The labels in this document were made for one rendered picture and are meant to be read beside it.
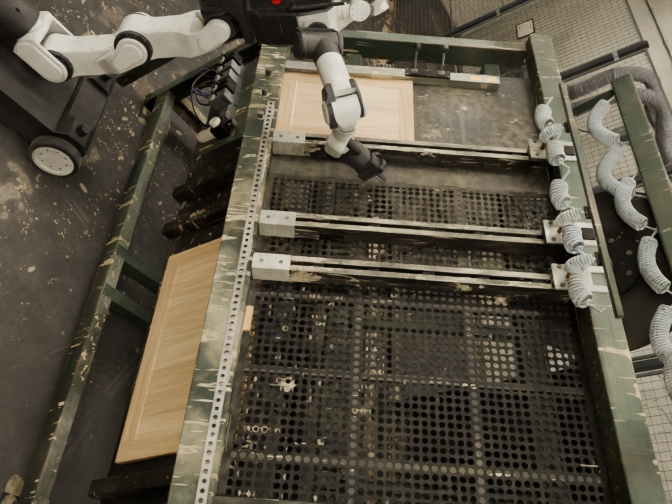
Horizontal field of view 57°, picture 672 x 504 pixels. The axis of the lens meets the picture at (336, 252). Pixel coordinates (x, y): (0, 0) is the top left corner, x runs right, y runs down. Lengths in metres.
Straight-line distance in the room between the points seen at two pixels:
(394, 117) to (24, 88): 1.46
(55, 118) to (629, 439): 2.34
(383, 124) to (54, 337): 1.56
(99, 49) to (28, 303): 1.00
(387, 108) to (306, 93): 0.35
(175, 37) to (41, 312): 1.16
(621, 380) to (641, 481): 0.29
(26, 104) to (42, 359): 0.98
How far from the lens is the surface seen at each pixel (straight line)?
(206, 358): 1.95
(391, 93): 2.80
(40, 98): 2.79
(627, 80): 3.41
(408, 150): 2.47
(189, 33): 2.45
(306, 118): 2.65
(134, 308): 2.71
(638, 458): 1.99
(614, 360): 2.10
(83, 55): 2.68
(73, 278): 2.79
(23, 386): 2.56
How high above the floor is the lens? 2.10
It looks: 27 degrees down
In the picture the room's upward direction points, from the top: 72 degrees clockwise
